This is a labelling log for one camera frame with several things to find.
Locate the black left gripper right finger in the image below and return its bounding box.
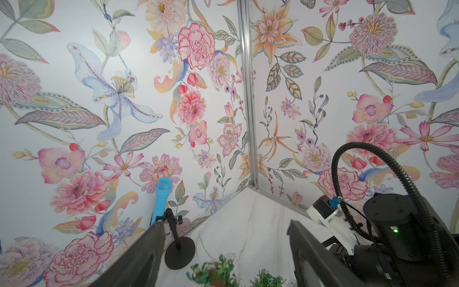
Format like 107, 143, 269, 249
287, 220, 365, 287

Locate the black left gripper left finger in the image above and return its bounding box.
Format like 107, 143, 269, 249
91, 222, 166, 287

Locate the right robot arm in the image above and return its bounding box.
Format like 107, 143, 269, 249
331, 142, 459, 287

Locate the small green christmas tree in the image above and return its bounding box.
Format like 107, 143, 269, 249
186, 254, 287, 287

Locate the black microphone stand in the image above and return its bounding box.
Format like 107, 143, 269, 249
155, 208, 196, 270

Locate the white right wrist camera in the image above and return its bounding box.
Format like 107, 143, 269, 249
307, 196, 360, 255

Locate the aluminium corner frame post right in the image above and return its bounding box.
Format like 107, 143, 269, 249
236, 0, 313, 218

